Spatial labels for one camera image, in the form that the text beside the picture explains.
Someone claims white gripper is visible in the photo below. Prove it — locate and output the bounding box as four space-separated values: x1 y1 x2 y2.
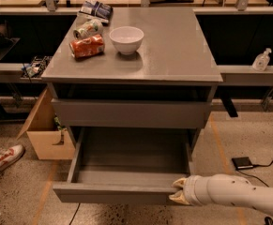
169 175 212 206

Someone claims grey drawer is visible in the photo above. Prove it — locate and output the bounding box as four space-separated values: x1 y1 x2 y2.
52 98 211 128
53 127 190 205

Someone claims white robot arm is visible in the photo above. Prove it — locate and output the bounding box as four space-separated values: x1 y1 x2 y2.
169 174 273 217

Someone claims grey top drawer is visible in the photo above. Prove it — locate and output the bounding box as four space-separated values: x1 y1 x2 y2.
52 98 211 128

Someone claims grey drawer cabinet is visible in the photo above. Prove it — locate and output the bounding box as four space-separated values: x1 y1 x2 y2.
42 7 222 144

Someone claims black foot pedal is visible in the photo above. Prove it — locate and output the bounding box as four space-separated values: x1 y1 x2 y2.
232 157 253 171

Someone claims cardboard box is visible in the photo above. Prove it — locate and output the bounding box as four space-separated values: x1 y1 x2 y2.
17 88 75 160

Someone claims clear hand sanitizer bottle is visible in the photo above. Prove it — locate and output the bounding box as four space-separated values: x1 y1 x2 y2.
252 48 272 71

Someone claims white bowl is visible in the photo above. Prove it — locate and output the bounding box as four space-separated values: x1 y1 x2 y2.
109 26 144 55

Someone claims orange soda can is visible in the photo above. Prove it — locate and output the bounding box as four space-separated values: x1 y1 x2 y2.
69 35 105 59

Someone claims green white soda can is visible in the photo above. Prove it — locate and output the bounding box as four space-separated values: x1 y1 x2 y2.
73 19 103 39

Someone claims white orange sneaker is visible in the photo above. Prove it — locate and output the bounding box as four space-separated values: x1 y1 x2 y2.
0 143 26 183

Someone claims circuit board clutter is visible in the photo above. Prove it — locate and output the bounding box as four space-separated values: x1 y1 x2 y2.
22 56 52 79

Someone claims blue chip bag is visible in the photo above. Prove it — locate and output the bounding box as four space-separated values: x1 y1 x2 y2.
78 0 113 24

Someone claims black pedal cable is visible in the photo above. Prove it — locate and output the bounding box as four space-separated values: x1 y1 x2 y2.
236 142 273 225

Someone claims black floor cable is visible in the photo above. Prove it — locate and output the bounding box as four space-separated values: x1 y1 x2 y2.
68 202 82 225

